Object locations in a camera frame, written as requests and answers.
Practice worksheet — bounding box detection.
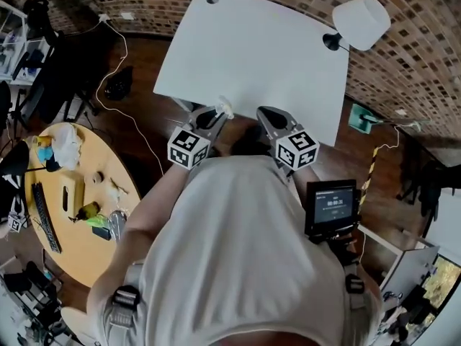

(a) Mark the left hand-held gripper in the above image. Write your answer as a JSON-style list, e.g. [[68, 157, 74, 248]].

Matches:
[[167, 105, 228, 173]]

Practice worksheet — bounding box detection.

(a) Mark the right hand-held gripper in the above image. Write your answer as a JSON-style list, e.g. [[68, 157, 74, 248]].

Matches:
[[256, 105, 321, 177]]

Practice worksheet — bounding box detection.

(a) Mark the white tissue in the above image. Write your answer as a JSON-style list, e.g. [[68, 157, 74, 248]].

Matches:
[[215, 94, 234, 119]]

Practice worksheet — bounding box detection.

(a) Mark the person's left forearm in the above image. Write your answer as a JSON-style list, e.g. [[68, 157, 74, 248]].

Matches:
[[121, 163, 192, 239]]

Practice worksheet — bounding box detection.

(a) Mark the person's right forearm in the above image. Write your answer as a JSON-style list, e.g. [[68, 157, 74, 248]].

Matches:
[[287, 166, 322, 208]]

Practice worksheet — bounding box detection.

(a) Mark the wooden tissue box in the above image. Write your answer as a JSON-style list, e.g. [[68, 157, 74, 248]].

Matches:
[[56, 173, 86, 223]]

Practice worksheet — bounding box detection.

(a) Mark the teal dustpan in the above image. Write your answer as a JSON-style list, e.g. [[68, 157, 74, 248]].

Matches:
[[348, 102, 385, 135]]

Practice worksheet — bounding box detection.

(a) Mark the small black monitor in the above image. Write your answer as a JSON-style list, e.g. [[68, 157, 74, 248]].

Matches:
[[304, 179, 362, 238]]

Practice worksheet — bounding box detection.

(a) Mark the white table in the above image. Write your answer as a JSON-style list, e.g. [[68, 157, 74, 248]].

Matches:
[[153, 0, 351, 147]]

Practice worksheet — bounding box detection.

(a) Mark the black bag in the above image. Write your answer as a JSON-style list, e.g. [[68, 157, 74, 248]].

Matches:
[[103, 66, 135, 101]]

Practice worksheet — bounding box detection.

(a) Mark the person's white shirt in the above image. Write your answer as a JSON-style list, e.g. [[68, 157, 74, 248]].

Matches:
[[86, 155, 383, 346]]

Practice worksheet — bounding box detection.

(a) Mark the white plastic bag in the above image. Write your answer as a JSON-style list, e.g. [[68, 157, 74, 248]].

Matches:
[[52, 123, 84, 169]]

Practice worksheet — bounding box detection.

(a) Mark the brown bottle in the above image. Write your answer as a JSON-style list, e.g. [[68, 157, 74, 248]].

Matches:
[[73, 200, 102, 222]]

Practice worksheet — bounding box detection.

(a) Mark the green packet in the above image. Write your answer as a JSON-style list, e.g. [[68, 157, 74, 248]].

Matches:
[[85, 214, 109, 229]]

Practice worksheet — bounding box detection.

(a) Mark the white shade desk lamp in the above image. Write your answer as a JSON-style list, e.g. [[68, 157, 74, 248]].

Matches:
[[322, 0, 392, 53]]

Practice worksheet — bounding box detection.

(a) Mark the dark chair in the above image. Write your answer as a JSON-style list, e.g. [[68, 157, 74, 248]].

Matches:
[[395, 159, 449, 216]]

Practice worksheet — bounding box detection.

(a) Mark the black office chair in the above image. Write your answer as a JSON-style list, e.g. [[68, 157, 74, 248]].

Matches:
[[12, 0, 107, 124]]

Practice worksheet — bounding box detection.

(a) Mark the round wooden table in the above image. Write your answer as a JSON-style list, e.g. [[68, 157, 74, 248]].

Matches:
[[24, 122, 143, 288]]

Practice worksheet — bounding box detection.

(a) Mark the black keyboard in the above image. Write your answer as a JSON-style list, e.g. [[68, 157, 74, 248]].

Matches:
[[31, 181, 63, 254]]

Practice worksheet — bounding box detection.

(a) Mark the white partition panel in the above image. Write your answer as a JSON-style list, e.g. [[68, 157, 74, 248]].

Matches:
[[377, 245, 441, 304]]

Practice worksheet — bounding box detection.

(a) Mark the black desk lamp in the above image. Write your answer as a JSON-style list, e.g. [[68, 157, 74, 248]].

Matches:
[[0, 139, 63, 187]]

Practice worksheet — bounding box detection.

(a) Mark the black and white patterned cube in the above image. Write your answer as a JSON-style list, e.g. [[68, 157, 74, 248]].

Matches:
[[7, 213, 26, 234]]

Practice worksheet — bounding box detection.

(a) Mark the white shelf unit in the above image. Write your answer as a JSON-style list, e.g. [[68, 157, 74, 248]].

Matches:
[[0, 0, 30, 83]]

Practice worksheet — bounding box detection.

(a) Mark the yellow black striped post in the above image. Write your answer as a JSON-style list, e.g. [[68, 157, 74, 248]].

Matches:
[[361, 145, 381, 210]]

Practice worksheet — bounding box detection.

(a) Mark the white floor cable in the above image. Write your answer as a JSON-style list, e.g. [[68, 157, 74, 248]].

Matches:
[[94, 12, 167, 177]]

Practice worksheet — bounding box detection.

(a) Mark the grey harness strap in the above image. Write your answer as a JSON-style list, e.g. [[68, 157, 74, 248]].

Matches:
[[343, 263, 369, 315], [107, 259, 146, 340]]

